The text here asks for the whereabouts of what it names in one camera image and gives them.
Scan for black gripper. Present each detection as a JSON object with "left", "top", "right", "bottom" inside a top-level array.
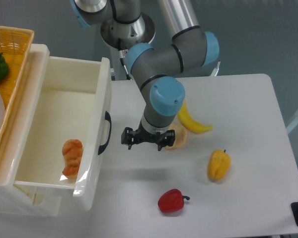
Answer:
[{"left": 121, "top": 126, "right": 175, "bottom": 151}]

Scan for white top drawer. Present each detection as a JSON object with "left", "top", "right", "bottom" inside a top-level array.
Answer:
[{"left": 14, "top": 57, "right": 111, "bottom": 210}]

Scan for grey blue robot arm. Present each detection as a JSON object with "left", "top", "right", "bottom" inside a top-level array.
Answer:
[{"left": 71, "top": 0, "right": 219, "bottom": 149}]

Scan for white drawer cabinet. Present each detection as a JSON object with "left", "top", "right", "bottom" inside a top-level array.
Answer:
[{"left": 0, "top": 44, "right": 61, "bottom": 216}]

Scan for round beige bread roll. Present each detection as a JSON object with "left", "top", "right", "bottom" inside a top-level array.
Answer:
[{"left": 166, "top": 123, "right": 188, "bottom": 149}]

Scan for yellow banana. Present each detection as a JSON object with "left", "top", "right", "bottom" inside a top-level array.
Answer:
[{"left": 177, "top": 101, "right": 213, "bottom": 134}]

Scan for red bell pepper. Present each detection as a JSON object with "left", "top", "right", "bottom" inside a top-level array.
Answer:
[{"left": 157, "top": 188, "right": 190, "bottom": 213}]

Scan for yellow bell pepper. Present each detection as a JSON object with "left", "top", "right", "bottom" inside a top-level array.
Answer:
[{"left": 207, "top": 149, "right": 231, "bottom": 181}]

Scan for orange croissant bread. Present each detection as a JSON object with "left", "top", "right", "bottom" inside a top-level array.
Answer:
[{"left": 62, "top": 139, "right": 83, "bottom": 179}]

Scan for orange wicker basket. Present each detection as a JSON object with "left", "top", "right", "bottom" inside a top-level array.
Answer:
[{"left": 0, "top": 26, "right": 34, "bottom": 144}]

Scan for black drawer handle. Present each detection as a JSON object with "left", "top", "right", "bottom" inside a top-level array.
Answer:
[{"left": 98, "top": 111, "right": 112, "bottom": 155}]

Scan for white robot base cable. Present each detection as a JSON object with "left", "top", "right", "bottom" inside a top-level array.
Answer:
[{"left": 117, "top": 38, "right": 132, "bottom": 80}]

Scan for white table frame bracket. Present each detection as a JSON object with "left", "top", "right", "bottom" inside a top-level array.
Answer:
[{"left": 210, "top": 61, "right": 221, "bottom": 77}]

